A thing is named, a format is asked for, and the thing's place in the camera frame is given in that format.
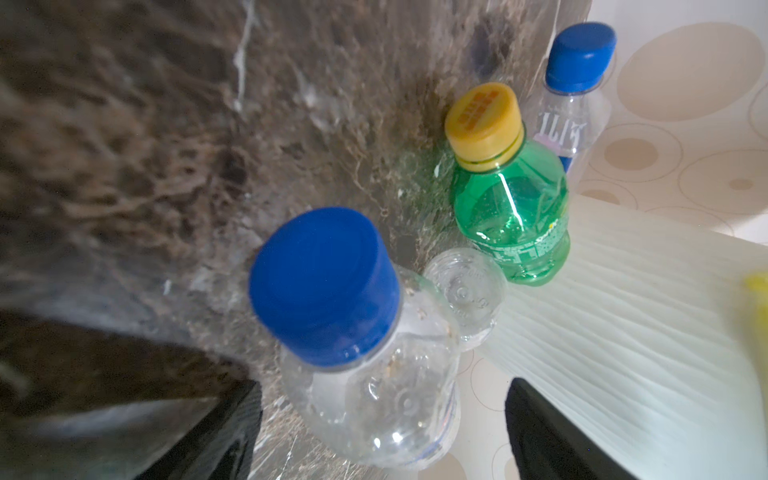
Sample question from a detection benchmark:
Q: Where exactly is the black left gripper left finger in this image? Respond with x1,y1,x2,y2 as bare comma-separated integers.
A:
137,380,263,480

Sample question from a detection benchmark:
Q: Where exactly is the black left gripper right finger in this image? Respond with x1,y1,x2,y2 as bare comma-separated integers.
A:
505,378,633,480

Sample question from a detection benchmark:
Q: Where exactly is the clear Pepsi bottle blue label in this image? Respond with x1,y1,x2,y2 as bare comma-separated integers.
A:
249,207,461,471

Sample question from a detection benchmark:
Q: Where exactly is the clear bottle white cap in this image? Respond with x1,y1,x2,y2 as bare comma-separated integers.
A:
424,248,507,351

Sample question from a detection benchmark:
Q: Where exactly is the green bottle yellow cap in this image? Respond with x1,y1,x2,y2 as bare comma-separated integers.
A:
444,82,570,286

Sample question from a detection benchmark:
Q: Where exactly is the clear bottle blue cap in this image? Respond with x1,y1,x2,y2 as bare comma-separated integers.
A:
522,22,617,190

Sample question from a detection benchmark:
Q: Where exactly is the white plastic waste bin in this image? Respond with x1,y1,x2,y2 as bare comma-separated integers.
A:
482,196,767,479

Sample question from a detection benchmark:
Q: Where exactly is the yellow plastic bin liner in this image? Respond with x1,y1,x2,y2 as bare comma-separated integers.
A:
744,272,768,336

